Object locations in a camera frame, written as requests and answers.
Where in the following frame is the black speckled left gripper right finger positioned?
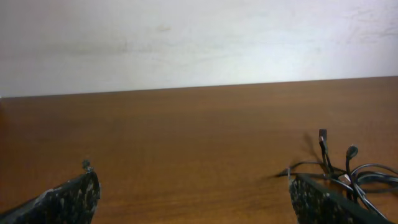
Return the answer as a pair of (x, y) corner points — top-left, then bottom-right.
(287, 167), (392, 224)

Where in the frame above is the black speckled left gripper left finger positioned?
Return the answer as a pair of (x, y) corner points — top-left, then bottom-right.
(1, 160), (101, 224)

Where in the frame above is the black usb cable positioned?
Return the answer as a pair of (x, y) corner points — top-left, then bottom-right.
(276, 128), (398, 218)

